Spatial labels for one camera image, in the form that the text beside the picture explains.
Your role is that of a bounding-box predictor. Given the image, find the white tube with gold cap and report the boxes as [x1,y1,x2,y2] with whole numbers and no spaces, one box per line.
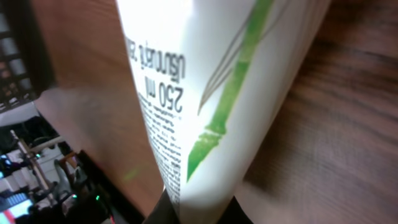
[116,0,330,223]

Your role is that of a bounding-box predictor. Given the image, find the grey plastic mesh basket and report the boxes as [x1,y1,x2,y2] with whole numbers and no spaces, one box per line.
[1,0,57,113]

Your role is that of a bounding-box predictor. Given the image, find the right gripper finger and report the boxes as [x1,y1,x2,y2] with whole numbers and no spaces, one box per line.
[141,189,254,224]

